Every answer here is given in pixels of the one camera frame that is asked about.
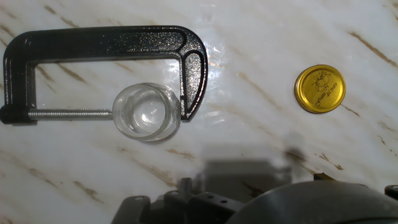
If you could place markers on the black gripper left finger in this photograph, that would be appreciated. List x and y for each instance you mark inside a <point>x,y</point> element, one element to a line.
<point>202,207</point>

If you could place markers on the gold metal jar lid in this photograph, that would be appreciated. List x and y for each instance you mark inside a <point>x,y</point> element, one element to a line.
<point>319,89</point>

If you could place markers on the clear glass jar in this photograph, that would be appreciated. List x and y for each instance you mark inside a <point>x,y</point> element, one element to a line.
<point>146,112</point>

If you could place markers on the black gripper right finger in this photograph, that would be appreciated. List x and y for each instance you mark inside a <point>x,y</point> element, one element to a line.
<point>393,191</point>

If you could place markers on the marble pattern board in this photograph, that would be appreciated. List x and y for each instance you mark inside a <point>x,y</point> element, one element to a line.
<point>248,46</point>

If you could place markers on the black metal C-clamp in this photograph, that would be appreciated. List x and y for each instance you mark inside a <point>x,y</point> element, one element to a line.
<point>102,42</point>

